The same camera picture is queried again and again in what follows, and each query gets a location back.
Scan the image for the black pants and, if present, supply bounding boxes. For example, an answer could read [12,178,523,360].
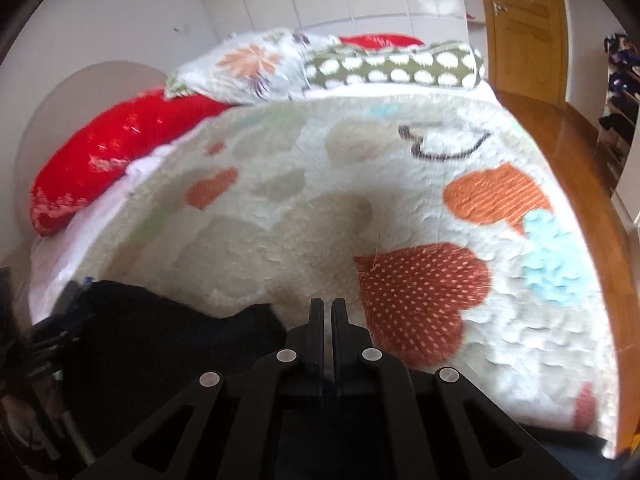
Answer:
[32,281,286,456]

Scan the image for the heart patterned quilt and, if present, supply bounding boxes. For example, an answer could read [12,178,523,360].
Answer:
[76,91,620,456]

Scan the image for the white bed sheet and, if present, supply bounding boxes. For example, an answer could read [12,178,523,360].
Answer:
[27,125,204,324]

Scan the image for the long red pillow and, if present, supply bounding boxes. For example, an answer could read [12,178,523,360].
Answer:
[29,88,230,236]

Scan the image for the white floral pillow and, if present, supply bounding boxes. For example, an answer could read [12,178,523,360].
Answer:
[165,28,340,104]

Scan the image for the green white bolster pillow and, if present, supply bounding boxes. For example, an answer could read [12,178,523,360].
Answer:
[304,41,486,90]

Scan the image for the white shelf unit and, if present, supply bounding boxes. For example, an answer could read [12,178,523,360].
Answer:
[597,34,639,224]

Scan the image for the round beige headboard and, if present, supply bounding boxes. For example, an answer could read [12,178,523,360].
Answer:
[12,60,166,236]

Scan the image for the wooden door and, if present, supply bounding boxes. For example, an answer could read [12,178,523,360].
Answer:
[483,0,568,107]

